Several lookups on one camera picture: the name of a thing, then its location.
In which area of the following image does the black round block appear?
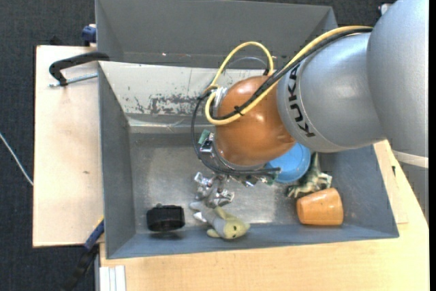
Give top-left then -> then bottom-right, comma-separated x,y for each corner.
146,203 -> 186,233

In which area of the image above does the grey metal bin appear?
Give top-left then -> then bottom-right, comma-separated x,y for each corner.
94,0 -> 400,260

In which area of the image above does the orange cup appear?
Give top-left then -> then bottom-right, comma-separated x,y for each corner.
295,187 -> 345,227

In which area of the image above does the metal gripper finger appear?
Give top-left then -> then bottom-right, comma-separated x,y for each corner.
193,171 -> 216,200
204,185 -> 236,211

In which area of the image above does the yellow-green toy animal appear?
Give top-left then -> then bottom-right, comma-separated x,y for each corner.
189,201 -> 251,241

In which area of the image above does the blue ball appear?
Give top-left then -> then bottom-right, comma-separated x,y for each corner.
264,142 -> 312,185

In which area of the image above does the pale wood board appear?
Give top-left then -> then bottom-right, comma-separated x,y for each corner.
32,45 -> 105,248

